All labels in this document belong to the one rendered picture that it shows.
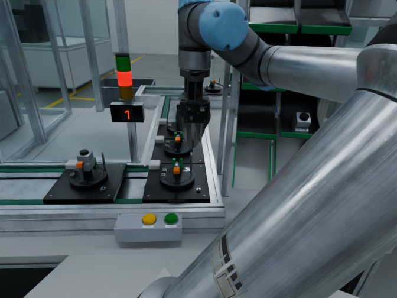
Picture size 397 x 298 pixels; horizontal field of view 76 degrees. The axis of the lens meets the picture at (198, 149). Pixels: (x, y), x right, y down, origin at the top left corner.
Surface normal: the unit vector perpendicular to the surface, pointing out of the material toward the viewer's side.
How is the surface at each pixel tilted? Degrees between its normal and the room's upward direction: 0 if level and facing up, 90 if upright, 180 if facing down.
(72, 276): 0
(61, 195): 0
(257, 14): 25
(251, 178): 45
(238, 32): 90
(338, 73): 76
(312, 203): 60
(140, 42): 90
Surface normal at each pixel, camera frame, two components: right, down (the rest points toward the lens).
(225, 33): 0.38, 0.44
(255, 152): -0.07, -0.29
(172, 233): 0.05, 0.47
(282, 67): -0.88, -0.02
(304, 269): -0.23, 0.20
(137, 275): 0.03, -0.88
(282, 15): -0.03, -0.60
